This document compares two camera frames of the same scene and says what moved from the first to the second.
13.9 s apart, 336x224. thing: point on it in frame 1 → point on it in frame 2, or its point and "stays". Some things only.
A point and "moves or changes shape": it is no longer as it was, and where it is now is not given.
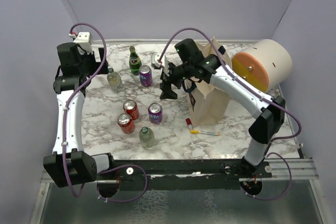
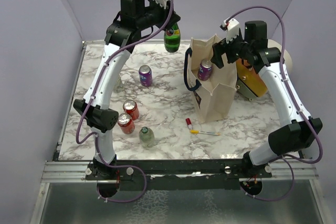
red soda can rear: (130, 107) stays
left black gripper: (96, 64) → (163, 13)
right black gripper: (165, 86) → (221, 48)
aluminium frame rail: (302, 169) stays
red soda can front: (126, 123) stays
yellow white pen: (196, 131) stays
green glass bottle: (135, 61) → (172, 39)
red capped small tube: (188, 122) stays
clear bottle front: (146, 137) stays
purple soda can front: (155, 111) moves or changes shape
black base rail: (181, 174) stays
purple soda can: (145, 75) stays
